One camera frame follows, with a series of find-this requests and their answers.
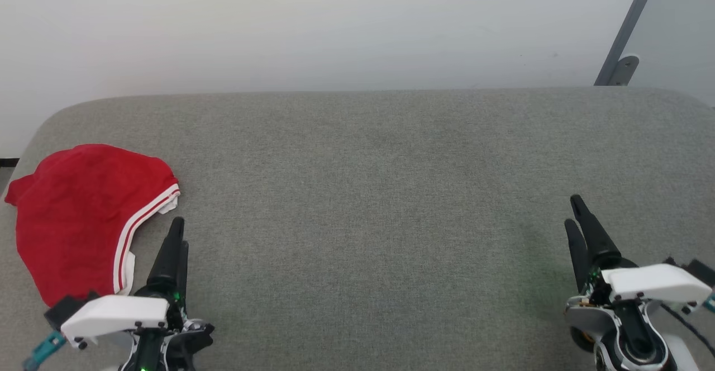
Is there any dark right arm cable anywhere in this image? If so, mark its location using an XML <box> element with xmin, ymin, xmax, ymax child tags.
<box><xmin>662</xmin><ymin>303</ymin><xmax>715</xmax><ymax>358</ymax></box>

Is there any teal left camera cable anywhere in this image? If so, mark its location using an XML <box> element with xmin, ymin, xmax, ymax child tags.
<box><xmin>22</xmin><ymin>331</ymin><xmax>68</xmax><ymax>371</ymax></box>

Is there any red white sports jersey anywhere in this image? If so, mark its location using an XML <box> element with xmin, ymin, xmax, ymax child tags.
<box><xmin>4</xmin><ymin>144</ymin><xmax>181</xmax><ymax>308</ymax></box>

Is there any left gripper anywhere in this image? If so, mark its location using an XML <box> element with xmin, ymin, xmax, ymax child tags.
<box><xmin>120</xmin><ymin>217</ymin><xmax>216</xmax><ymax>371</ymax></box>

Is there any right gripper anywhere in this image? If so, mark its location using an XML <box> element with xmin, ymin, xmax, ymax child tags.
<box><xmin>565</xmin><ymin>194</ymin><xmax>671</xmax><ymax>371</ymax></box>

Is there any grey metal post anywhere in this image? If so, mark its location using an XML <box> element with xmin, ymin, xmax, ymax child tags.
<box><xmin>594</xmin><ymin>0</ymin><xmax>665</xmax><ymax>87</ymax></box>

